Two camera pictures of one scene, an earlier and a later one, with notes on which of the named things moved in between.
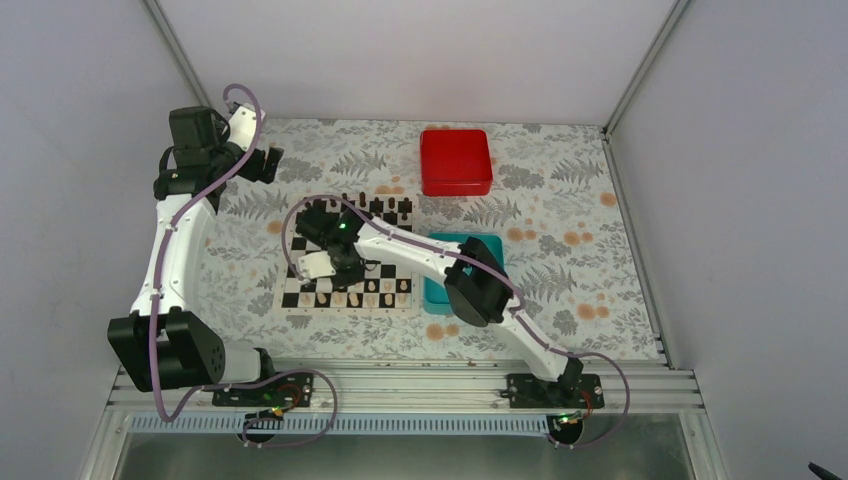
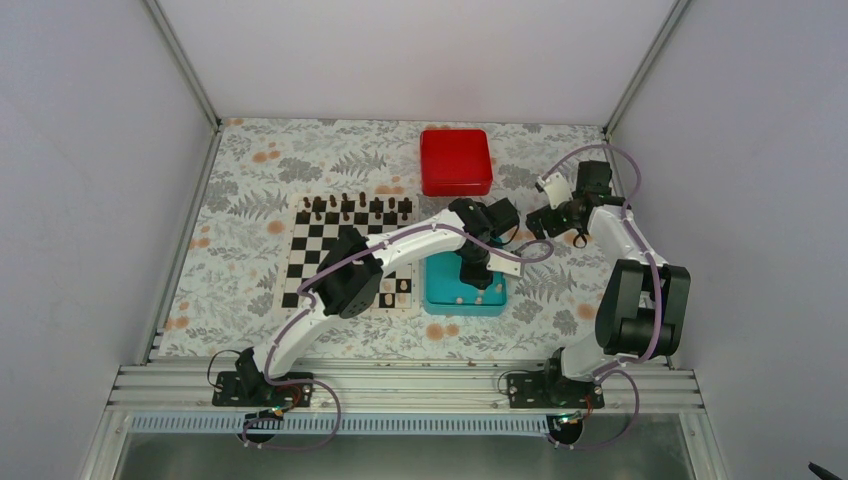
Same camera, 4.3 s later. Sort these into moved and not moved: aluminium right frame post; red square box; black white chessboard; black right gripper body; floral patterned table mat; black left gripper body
Moved: black right gripper body; black left gripper body
Not moved: aluminium right frame post; red square box; black white chessboard; floral patterned table mat
